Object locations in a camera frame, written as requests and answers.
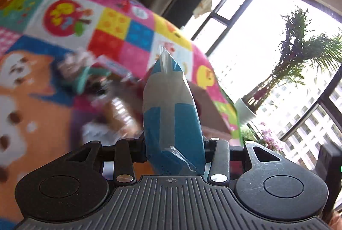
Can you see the black window frame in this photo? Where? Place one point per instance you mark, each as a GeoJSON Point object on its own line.
{"type": "Point", "coordinates": [229, 9]}

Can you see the pink flowering plant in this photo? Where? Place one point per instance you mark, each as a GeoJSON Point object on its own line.
{"type": "Point", "coordinates": [269, 136]}

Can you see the dark furniture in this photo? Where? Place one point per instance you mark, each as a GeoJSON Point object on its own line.
{"type": "Point", "coordinates": [330, 166]}

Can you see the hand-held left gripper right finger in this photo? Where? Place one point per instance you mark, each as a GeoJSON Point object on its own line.
{"type": "Point", "coordinates": [213, 149]}

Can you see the white plant pot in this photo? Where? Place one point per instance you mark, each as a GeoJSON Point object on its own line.
{"type": "Point", "coordinates": [245, 112]}

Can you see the blue and silver foil packet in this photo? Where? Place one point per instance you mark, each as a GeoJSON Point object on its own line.
{"type": "Point", "coordinates": [173, 118]}

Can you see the colourful printed blanket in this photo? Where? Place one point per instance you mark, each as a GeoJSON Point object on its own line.
{"type": "Point", "coordinates": [53, 101]}

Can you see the teal plush toy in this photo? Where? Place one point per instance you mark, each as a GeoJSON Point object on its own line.
{"type": "Point", "coordinates": [86, 79]}

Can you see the potted palm plant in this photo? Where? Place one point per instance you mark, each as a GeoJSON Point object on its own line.
{"type": "Point", "coordinates": [296, 53]}

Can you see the brown cardboard box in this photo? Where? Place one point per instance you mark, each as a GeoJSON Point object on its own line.
{"type": "Point", "coordinates": [211, 110]}

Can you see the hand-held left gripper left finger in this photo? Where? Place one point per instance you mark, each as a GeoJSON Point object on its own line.
{"type": "Point", "coordinates": [139, 153]}

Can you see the pink and white packet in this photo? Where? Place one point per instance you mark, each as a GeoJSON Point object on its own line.
{"type": "Point", "coordinates": [113, 65]}

